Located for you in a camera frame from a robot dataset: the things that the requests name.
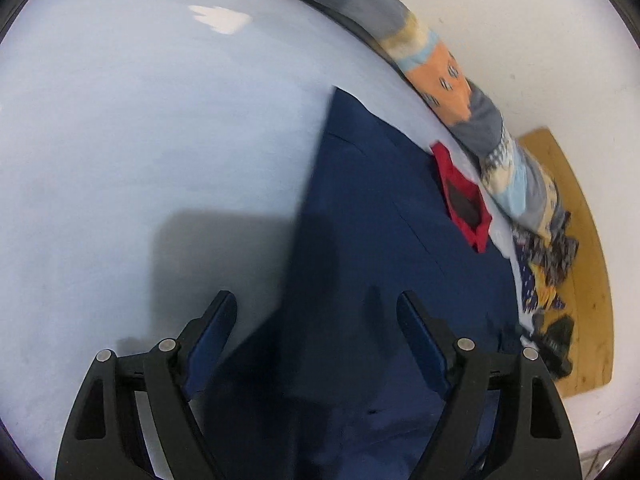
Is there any navy blue garment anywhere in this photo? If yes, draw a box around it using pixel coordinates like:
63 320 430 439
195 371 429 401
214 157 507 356
195 86 523 480

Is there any small black object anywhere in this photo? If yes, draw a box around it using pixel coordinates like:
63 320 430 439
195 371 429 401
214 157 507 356
532 315 575 380

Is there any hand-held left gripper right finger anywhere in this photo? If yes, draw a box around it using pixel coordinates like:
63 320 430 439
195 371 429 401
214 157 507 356
396 290 583 480

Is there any blue yellow patterned cloth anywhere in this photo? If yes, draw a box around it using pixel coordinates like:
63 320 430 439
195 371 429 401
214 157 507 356
510 210 581 313

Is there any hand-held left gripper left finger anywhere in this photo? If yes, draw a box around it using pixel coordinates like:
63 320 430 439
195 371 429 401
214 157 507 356
54 290 238 480

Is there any light blue bed sheet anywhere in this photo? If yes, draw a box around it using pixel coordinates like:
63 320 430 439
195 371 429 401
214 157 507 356
0 0 531 480

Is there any long patchwork pillow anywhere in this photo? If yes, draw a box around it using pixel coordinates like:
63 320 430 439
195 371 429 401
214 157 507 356
220 0 571 231

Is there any wooden board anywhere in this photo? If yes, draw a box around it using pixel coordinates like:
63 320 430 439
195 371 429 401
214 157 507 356
517 127 615 398

